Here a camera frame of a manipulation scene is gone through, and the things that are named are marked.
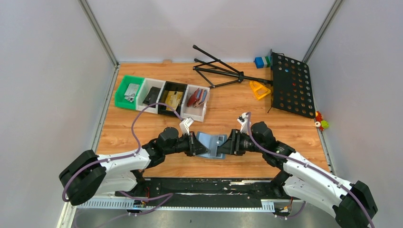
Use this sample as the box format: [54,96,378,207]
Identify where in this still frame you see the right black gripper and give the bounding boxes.
[216,129,265,156]

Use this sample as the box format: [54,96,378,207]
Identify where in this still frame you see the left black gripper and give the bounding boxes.
[164,131,210,157]

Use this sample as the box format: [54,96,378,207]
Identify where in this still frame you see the blue card holder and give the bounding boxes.
[196,132,227,160]
[193,89,208,107]

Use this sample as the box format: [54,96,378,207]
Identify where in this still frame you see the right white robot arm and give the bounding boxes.
[217,122,378,228]

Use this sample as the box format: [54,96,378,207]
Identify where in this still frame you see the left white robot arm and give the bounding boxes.
[59,127,210,206]

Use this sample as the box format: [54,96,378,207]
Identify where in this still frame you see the white bin with card holders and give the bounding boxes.
[180,85,210,122]

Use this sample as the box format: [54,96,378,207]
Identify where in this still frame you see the red card holder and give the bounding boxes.
[186,88,201,107]

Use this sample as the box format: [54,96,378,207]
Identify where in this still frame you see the gold cards stack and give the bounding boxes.
[165,91,183,110]

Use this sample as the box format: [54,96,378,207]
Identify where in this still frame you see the black cards stack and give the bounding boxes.
[143,86,161,105]

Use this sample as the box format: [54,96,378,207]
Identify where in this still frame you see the white bin with black cards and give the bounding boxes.
[135,78,166,111]

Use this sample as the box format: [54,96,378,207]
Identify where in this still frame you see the silver cards stack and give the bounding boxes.
[124,83,140,103]

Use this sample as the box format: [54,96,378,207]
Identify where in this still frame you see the black plastic bin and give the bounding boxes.
[157,81,188,114]

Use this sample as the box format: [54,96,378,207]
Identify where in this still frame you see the yellow triangle toy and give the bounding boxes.
[249,81,271,101]

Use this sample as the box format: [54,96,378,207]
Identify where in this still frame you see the black folded tripod stand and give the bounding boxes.
[192,45,273,88]

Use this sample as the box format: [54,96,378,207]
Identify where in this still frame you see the black perforated music desk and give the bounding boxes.
[270,52,316,119]

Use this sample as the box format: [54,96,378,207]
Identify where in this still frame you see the green plastic bin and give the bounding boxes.
[115,75,144,110]

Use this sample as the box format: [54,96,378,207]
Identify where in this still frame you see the blue green toy blocks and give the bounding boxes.
[254,56,271,68]

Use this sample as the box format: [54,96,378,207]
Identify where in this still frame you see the colourful toy pile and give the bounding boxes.
[315,111,329,132]

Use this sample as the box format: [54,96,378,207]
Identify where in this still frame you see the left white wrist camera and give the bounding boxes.
[179,117,194,135]

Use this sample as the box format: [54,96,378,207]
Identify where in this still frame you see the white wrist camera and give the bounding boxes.
[237,112,250,133]
[179,117,194,135]

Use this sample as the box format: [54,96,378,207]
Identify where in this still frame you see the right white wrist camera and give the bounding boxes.
[237,112,250,133]

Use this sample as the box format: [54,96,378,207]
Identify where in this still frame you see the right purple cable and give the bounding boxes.
[245,112,377,228]

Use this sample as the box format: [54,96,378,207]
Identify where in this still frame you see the purple cable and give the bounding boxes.
[245,112,377,228]
[62,102,184,203]

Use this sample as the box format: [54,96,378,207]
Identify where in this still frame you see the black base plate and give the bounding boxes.
[115,171,300,209]

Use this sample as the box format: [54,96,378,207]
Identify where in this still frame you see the white slotted cable duct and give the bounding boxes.
[77,198,275,212]

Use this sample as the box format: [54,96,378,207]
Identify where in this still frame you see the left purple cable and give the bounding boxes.
[62,102,184,203]

